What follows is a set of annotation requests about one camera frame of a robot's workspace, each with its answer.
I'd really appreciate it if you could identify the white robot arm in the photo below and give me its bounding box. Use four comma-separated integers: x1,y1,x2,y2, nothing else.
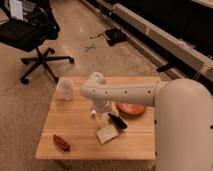
80,72,213,171

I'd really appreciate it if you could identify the white sponge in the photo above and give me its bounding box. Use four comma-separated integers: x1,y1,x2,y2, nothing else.
96,124,119,144

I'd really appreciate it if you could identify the orange bowl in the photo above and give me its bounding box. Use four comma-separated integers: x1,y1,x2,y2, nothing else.
116,102,146,116

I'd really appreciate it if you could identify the translucent plastic cup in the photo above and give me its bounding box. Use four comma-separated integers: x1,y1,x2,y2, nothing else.
57,80,73,101

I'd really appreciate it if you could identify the wooden table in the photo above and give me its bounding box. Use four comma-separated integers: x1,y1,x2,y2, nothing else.
35,76,162,171

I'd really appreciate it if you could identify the red chili pepper toy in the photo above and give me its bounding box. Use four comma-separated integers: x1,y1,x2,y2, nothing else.
53,135,70,151

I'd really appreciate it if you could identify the black bag on floor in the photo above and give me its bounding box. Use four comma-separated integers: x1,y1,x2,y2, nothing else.
105,28,127,46

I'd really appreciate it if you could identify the black office chair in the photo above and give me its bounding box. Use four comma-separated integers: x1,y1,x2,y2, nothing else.
0,0,75,84

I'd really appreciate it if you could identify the long grey bench rail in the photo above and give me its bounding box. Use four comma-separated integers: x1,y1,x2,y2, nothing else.
80,0,213,82

